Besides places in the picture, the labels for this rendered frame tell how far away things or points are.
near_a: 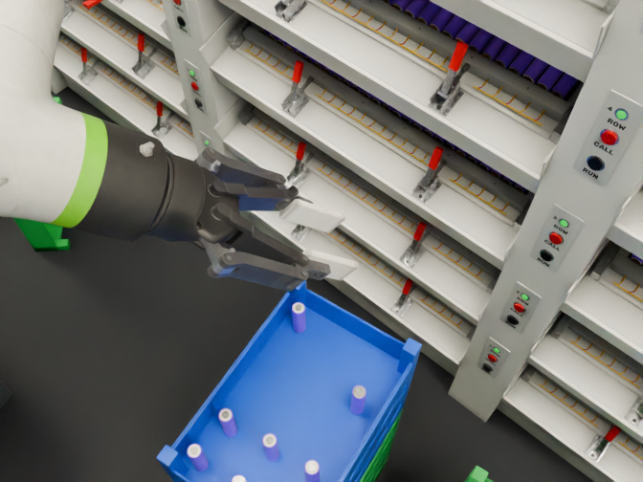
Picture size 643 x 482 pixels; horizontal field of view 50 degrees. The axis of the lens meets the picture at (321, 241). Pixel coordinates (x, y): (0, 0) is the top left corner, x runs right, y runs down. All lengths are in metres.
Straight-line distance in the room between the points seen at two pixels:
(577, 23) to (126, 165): 0.46
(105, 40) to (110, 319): 0.61
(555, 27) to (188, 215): 0.41
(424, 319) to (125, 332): 0.65
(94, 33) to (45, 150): 1.14
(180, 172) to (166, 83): 0.92
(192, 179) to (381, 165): 0.54
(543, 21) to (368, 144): 0.44
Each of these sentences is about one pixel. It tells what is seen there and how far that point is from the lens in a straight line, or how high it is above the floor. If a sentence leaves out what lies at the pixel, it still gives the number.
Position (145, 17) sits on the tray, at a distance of 1.37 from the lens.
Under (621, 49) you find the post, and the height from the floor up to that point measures 0.95.
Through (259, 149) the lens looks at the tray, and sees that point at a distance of 1.37.
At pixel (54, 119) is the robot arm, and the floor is 1.02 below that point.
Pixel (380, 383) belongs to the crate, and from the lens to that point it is 0.98.
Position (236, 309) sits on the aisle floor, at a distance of 1.58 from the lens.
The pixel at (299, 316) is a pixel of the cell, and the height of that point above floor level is 0.54.
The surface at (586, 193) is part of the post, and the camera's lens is 0.86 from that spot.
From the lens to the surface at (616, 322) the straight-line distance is 1.03.
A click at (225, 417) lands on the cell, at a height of 0.55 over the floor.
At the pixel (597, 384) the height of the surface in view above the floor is 0.35.
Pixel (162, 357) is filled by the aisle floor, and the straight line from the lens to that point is 1.56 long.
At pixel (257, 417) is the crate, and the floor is 0.48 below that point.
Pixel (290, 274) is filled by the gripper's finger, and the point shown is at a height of 0.84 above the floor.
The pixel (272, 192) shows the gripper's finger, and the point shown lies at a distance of 0.70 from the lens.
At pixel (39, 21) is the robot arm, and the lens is 0.59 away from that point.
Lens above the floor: 1.40
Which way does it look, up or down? 58 degrees down
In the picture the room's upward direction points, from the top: straight up
